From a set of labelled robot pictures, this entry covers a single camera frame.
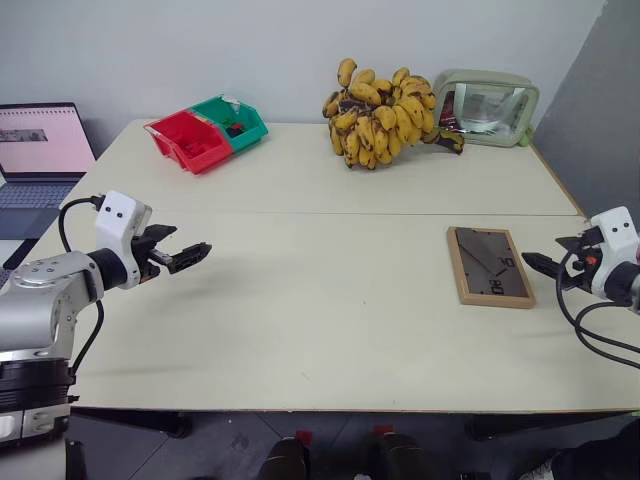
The grey laptop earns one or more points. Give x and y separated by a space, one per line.
40 155

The dark brown rounded shape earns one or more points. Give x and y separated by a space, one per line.
286 459

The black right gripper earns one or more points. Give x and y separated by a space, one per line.
582 260

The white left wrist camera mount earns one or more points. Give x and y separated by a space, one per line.
117 220

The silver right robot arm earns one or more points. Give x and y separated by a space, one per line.
625 285

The black small part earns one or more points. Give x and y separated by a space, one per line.
234 130

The yellow banana bunch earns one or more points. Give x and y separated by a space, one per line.
385 120

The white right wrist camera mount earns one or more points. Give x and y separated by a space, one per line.
614 240

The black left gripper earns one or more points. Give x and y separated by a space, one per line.
145 252

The wooden framed wall clock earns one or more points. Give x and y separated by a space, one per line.
490 267

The clear pale green pouch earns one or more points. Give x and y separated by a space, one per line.
487 107

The red plastic storage bin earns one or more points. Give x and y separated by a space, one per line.
192 142

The red tape piece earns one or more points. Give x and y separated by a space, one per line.
384 430
303 437

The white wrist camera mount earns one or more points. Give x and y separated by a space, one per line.
117 220
614 240

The green plastic storage bin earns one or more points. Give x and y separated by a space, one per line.
240 122

